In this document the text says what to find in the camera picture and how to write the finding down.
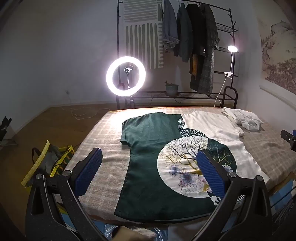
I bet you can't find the white lamp cable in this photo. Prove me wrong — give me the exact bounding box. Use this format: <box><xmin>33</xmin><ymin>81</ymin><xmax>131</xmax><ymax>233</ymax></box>
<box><xmin>214</xmin><ymin>76</ymin><xmax>226</xmax><ymax>108</ymax></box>

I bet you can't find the landscape wall painting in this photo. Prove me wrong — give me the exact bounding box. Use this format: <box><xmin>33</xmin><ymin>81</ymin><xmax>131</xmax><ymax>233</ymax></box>
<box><xmin>255</xmin><ymin>14</ymin><xmax>296</xmax><ymax>91</ymax></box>

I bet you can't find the phone holder clamp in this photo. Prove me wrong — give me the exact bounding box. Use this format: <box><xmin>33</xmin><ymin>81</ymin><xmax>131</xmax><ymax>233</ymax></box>
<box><xmin>124</xmin><ymin>65</ymin><xmax>134</xmax><ymax>90</ymax></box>

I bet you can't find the dark green jacket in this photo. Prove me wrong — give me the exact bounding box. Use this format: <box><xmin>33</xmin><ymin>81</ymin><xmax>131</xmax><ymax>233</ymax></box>
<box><xmin>174</xmin><ymin>3</ymin><xmax>194</xmax><ymax>63</ymax></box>

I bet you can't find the black metal clothes rack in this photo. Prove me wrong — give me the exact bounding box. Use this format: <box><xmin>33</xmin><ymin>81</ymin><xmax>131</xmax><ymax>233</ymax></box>
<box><xmin>116</xmin><ymin>0</ymin><xmax>238</xmax><ymax>109</ymax></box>

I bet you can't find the ring light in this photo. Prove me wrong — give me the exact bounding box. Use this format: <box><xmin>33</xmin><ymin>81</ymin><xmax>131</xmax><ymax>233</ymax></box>
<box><xmin>106</xmin><ymin>56</ymin><xmax>147</xmax><ymax>96</ymax></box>

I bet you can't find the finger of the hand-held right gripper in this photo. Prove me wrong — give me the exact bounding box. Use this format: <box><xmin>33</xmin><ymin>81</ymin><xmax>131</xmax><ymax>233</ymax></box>
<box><xmin>280</xmin><ymin>129</ymin><xmax>296</xmax><ymax>151</ymax></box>

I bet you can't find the denim jacket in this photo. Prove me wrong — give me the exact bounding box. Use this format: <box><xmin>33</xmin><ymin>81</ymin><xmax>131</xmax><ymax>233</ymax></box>
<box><xmin>162</xmin><ymin>0</ymin><xmax>180</xmax><ymax>50</ymax></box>

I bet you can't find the plaid bed blanket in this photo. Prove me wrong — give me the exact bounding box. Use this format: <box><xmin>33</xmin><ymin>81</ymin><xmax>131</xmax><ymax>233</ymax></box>
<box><xmin>63</xmin><ymin>107</ymin><xmax>296</xmax><ymax>223</ymax></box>

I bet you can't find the striped wall hanging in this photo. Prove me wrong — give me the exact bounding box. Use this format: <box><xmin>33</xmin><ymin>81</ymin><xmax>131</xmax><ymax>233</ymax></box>
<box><xmin>122</xmin><ymin>0</ymin><xmax>165</xmax><ymax>69</ymax></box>

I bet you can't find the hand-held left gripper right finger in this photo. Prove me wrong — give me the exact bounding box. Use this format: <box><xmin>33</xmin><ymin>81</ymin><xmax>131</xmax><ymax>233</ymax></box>
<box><xmin>192</xmin><ymin>150</ymin><xmax>273</xmax><ymax>241</ymax></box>

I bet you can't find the blue plastic sheet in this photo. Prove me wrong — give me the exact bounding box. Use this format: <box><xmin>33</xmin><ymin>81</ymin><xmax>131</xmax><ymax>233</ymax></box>
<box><xmin>62</xmin><ymin>214</ymin><xmax>169</xmax><ymax>241</ymax></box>

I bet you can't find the crumpled white garment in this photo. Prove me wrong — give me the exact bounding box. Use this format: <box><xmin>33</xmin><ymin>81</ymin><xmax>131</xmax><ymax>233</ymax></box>
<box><xmin>222</xmin><ymin>107</ymin><xmax>264</xmax><ymax>132</ymax></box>

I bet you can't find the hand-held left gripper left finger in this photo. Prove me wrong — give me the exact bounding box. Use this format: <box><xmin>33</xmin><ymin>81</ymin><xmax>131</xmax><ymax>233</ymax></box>
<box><xmin>25</xmin><ymin>148</ymin><xmax>109</xmax><ymax>241</ymax></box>

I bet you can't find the black metal bed rail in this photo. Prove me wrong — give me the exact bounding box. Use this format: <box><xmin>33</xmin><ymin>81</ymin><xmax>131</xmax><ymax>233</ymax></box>
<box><xmin>223</xmin><ymin>86</ymin><xmax>238</xmax><ymax>109</ymax></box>

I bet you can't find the yellow garment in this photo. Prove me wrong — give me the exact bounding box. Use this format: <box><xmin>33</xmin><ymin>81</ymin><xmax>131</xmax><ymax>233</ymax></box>
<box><xmin>189</xmin><ymin>54</ymin><xmax>199</xmax><ymax>77</ymax></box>

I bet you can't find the white clip lamp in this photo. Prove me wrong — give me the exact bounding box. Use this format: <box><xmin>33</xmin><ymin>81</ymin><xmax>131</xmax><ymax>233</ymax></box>
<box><xmin>223</xmin><ymin>45</ymin><xmax>238</xmax><ymax>78</ymax></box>

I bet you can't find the potted plant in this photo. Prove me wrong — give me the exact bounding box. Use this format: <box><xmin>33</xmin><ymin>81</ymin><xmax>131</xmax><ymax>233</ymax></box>
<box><xmin>164</xmin><ymin>81</ymin><xmax>179</xmax><ymax>97</ymax></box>

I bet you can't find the green and white printed t-shirt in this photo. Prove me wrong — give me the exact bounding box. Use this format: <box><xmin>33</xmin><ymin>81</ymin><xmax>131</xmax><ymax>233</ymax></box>
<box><xmin>114</xmin><ymin>112</ymin><xmax>270</xmax><ymax>224</ymax></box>

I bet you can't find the yellow woven bag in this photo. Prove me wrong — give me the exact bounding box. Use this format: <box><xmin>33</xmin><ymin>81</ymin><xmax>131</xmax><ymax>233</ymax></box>
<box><xmin>21</xmin><ymin>140</ymin><xmax>75</xmax><ymax>188</ymax></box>

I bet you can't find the black coat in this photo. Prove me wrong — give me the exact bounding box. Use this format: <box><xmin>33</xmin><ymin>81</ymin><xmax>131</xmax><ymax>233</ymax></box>
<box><xmin>186</xmin><ymin>3</ymin><xmax>206</xmax><ymax>56</ymax></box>

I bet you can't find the grey plaid coat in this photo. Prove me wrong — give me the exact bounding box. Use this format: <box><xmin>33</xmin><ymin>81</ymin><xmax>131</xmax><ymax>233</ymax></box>
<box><xmin>190</xmin><ymin>4</ymin><xmax>220</xmax><ymax>95</ymax></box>

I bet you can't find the black stand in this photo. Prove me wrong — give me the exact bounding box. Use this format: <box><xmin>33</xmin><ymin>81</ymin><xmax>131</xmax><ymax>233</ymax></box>
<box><xmin>0</xmin><ymin>116</ymin><xmax>18</xmax><ymax>146</ymax></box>

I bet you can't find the white floor cable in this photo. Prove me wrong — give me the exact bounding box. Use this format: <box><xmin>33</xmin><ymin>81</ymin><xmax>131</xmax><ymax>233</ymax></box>
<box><xmin>61</xmin><ymin>105</ymin><xmax>102</xmax><ymax>120</ymax></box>

